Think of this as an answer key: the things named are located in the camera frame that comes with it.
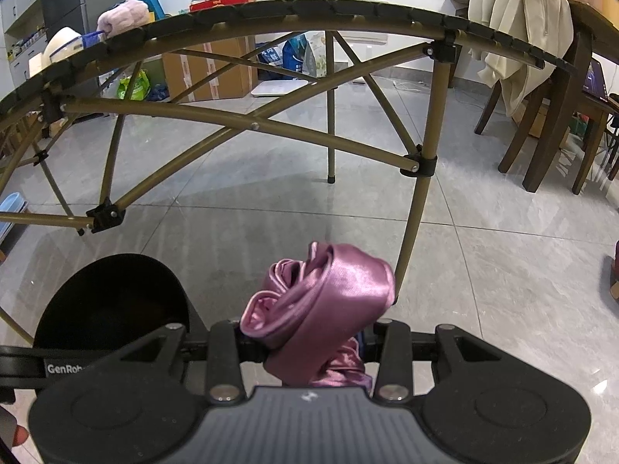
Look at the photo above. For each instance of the blue plastic bag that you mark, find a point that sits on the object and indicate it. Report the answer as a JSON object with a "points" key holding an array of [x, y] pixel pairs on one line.
{"points": [[295, 55]]}

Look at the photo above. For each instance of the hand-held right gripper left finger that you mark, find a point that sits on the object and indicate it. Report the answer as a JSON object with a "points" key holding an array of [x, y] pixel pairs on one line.
{"points": [[225, 348]]}

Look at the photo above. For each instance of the white base cabinets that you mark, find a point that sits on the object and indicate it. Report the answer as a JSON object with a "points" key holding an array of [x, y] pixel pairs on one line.
{"points": [[22, 19]]}

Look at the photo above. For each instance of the black trash bin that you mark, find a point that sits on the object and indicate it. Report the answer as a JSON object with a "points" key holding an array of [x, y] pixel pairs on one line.
{"points": [[121, 299]]}

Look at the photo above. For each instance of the beige hoodie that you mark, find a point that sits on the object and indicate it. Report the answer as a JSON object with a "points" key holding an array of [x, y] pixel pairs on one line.
{"points": [[522, 24]]}

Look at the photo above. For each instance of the green plastic bag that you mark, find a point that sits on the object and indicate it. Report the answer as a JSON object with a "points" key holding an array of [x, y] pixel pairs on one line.
{"points": [[133, 87]]}

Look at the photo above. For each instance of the lilac fluffy cloth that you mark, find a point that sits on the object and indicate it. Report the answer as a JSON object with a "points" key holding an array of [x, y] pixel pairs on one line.
{"points": [[123, 18]]}

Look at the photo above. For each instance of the red gift box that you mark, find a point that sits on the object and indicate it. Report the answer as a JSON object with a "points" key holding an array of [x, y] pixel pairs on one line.
{"points": [[222, 1]]}

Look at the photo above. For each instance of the blue litter box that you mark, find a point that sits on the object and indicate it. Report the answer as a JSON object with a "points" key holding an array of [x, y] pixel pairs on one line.
{"points": [[12, 208]]}

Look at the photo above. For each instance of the pink satin cloth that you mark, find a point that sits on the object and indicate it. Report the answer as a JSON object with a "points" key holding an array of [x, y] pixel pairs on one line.
{"points": [[329, 299]]}

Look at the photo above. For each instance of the blue white pack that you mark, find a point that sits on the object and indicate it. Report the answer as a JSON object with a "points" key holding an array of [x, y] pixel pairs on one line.
{"points": [[271, 60]]}

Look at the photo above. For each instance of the white floor scale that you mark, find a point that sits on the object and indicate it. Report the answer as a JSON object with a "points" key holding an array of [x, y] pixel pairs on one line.
{"points": [[280, 88]]}

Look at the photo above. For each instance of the white bag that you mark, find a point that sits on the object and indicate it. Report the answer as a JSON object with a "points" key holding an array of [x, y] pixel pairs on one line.
{"points": [[315, 53]]}

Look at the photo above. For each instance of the white round foam sponge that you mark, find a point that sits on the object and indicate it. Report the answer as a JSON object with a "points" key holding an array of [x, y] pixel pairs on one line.
{"points": [[63, 38]]}

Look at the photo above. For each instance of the blue gift bag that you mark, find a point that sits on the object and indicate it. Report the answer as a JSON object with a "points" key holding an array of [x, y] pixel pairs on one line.
{"points": [[150, 5]]}

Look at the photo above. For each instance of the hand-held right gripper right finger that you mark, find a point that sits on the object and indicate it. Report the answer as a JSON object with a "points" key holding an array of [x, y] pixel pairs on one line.
{"points": [[394, 348]]}

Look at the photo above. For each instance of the open laptop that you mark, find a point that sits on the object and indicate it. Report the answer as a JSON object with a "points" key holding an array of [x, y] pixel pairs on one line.
{"points": [[596, 80]]}

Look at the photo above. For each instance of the tan folding table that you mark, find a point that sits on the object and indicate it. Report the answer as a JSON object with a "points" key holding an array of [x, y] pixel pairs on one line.
{"points": [[314, 9]]}

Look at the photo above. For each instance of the purple knit cloth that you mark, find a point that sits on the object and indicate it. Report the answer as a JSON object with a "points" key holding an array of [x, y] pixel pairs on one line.
{"points": [[92, 38]]}

